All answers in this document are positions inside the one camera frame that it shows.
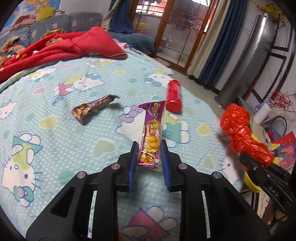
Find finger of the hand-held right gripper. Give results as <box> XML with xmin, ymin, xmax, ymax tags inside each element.
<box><xmin>239</xmin><ymin>153</ymin><xmax>271</xmax><ymax>186</ymax></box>

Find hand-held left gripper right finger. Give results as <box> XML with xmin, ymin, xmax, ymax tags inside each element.
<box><xmin>160</xmin><ymin>140</ymin><xmax>271</xmax><ymax>241</ymax></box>

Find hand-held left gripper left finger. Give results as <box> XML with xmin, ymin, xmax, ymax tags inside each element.
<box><xmin>25</xmin><ymin>141</ymin><xmax>139</xmax><ymax>241</ymax></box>

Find red plastic bag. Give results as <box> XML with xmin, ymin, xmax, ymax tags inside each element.
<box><xmin>220</xmin><ymin>103</ymin><xmax>275</xmax><ymax>168</ymax></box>

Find purple snack packet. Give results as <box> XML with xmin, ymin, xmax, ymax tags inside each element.
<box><xmin>136</xmin><ymin>100</ymin><xmax>167</xmax><ymax>172</ymax></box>

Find colourful picture book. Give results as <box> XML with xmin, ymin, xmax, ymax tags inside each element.
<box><xmin>270</xmin><ymin>132</ymin><xmax>296</xmax><ymax>170</ymax></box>

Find white and purple box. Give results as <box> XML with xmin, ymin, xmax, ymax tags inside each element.
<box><xmin>253</xmin><ymin>102</ymin><xmax>275</xmax><ymax>124</ymax></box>

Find cartoon cat printed blanket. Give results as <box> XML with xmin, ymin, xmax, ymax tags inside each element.
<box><xmin>0</xmin><ymin>49</ymin><xmax>246</xmax><ymax>241</ymax></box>

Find brown snack packet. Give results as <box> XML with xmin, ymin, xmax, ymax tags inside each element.
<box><xmin>71</xmin><ymin>95</ymin><xmax>120</xmax><ymax>126</ymax></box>

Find red plastic cylinder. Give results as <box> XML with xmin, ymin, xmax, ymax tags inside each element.
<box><xmin>166</xmin><ymin>79</ymin><xmax>183</xmax><ymax>113</ymax></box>

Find red berry branches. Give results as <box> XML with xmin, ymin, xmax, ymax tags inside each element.
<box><xmin>269</xmin><ymin>90</ymin><xmax>295</xmax><ymax>110</ymax></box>

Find silver standing air conditioner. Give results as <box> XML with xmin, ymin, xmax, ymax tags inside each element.
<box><xmin>214</xmin><ymin>13</ymin><xmax>277</xmax><ymax>110</ymax></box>

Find blue fluffy blanket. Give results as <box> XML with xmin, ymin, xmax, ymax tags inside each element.
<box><xmin>111</xmin><ymin>32</ymin><xmax>156</xmax><ymax>56</ymax></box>

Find blue curtain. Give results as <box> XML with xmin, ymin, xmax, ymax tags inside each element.
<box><xmin>108</xmin><ymin>0</ymin><xmax>137</xmax><ymax>34</ymax></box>
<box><xmin>198</xmin><ymin>0</ymin><xmax>242</xmax><ymax>87</ymax></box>

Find wooden glass door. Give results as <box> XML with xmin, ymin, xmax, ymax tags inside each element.
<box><xmin>135</xmin><ymin>0</ymin><xmax>212</xmax><ymax>73</ymax></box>

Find beige curtain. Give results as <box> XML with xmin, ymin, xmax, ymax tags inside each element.
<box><xmin>187</xmin><ymin>0</ymin><xmax>232</xmax><ymax>78</ymax></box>

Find red blanket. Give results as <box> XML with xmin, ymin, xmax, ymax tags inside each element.
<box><xmin>0</xmin><ymin>26</ymin><xmax>128</xmax><ymax>83</ymax></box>

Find yellow cardboard box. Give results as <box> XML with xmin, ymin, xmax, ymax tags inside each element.
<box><xmin>135</xmin><ymin>22</ymin><xmax>149</xmax><ymax>36</ymax></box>

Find gold snack packet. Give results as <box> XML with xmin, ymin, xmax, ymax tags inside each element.
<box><xmin>44</xmin><ymin>28</ymin><xmax>64</xmax><ymax>37</ymax></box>

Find yellow artificial flowers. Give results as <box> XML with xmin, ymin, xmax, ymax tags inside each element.
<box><xmin>252</xmin><ymin>0</ymin><xmax>285</xmax><ymax>24</ymax></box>

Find grey heart pattern sofa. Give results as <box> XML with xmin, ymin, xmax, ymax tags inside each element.
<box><xmin>0</xmin><ymin>11</ymin><xmax>104</xmax><ymax>48</ymax></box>

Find colourful clothes pile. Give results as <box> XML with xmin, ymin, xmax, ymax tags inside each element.
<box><xmin>0</xmin><ymin>36</ymin><xmax>26</xmax><ymax>61</ymax></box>

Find yellow cloth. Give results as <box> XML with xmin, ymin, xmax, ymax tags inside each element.
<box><xmin>35</xmin><ymin>7</ymin><xmax>56</xmax><ymax>22</ymax></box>

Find pink clothes pile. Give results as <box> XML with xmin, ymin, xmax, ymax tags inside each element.
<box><xmin>11</xmin><ymin>14</ymin><xmax>37</xmax><ymax>29</ymax></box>

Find country map poster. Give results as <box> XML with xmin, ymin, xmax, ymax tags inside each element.
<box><xmin>22</xmin><ymin>0</ymin><xmax>62</xmax><ymax>12</ymax></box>

